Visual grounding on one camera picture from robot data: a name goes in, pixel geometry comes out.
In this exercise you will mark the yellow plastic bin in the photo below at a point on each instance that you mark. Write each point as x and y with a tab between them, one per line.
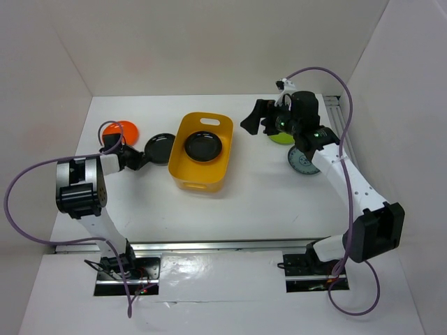
192	175

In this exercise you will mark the aluminium rail front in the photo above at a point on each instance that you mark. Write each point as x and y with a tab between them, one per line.
232	245

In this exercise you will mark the black plate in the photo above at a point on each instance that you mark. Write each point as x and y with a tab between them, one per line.
203	146
159	147

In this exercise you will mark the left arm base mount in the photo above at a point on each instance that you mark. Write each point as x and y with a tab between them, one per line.
144	277

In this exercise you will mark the orange plate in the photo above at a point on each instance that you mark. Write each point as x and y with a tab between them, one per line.
130	131

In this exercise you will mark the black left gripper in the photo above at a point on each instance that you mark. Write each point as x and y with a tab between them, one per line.
140	160

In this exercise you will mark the aluminium rail right side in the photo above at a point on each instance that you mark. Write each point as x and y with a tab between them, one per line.
335	115

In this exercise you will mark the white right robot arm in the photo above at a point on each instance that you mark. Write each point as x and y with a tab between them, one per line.
375	225

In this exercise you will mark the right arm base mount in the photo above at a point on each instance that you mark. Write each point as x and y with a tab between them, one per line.
304	272

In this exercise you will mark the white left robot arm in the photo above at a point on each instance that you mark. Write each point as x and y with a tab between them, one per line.
81	193

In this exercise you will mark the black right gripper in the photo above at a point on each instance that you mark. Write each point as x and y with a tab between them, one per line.
264	108

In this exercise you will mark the blue patterned plate right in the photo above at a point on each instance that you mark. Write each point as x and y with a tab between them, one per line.
299	162

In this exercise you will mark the aluminium rail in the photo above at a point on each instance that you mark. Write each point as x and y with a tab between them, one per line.
335	115
232	245

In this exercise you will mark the green plate right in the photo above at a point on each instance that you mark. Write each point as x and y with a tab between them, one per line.
282	138

